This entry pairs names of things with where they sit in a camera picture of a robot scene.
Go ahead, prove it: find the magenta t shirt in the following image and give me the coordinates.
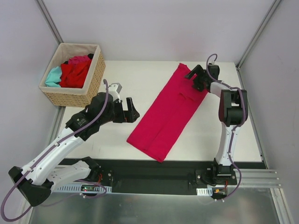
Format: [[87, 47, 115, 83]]
[[127, 63, 208, 162], [68, 55, 91, 65]]

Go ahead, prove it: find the wicker basket with cloth liner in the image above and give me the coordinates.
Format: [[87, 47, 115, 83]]
[[39, 43, 106, 107]]

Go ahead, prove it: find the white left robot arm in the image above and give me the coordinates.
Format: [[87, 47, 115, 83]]
[[8, 92, 140, 207]]

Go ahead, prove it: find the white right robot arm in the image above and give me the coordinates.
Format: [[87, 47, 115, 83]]
[[185, 63, 248, 186]]

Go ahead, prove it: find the red t shirt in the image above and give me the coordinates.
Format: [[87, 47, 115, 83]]
[[59, 60, 92, 89]]

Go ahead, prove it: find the magenta t shirt in basket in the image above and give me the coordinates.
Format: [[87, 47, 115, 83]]
[[68, 55, 91, 65]]

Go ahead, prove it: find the turquoise t shirt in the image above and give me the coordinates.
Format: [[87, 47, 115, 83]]
[[44, 66, 62, 88]]

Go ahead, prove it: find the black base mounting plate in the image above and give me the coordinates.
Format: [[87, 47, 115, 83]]
[[44, 156, 257, 196]]

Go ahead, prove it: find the left slotted cable duct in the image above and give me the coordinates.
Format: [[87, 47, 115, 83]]
[[54, 183, 112, 194]]

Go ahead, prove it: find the slotted cable duct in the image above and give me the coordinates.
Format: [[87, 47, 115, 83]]
[[54, 183, 112, 194], [196, 188, 213, 196]]

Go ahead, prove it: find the aluminium frame rail right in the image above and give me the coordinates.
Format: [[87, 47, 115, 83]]
[[236, 0, 283, 71]]

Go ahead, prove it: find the aluminium frame rail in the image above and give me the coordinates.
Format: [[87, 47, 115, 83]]
[[35, 0, 64, 45], [236, 0, 283, 71]]

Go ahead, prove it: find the right slotted cable duct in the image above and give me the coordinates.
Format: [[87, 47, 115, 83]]
[[196, 188, 213, 196]]

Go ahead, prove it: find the aluminium frame rail left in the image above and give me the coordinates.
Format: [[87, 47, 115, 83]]
[[35, 0, 64, 45]]

